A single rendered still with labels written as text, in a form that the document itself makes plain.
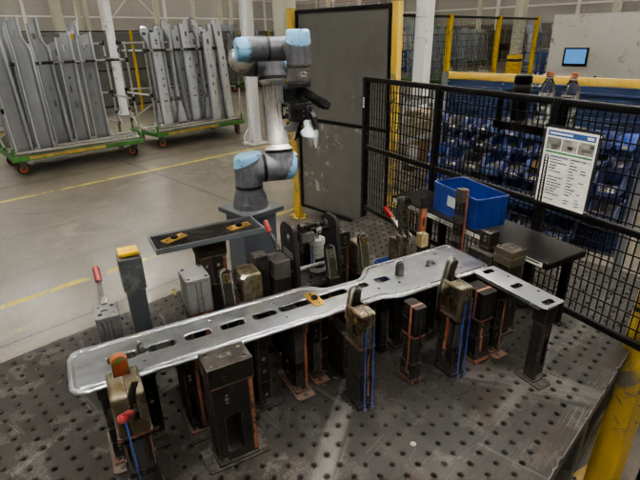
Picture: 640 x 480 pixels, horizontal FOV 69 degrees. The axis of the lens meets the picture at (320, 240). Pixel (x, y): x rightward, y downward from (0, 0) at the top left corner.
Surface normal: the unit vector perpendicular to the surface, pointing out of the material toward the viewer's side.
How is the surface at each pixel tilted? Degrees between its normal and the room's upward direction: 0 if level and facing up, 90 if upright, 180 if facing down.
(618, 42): 90
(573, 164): 90
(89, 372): 0
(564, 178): 90
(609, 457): 90
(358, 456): 0
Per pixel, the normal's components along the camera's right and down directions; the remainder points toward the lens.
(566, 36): -0.71, 0.29
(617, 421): -0.90, 0.18
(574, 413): -0.02, -0.92
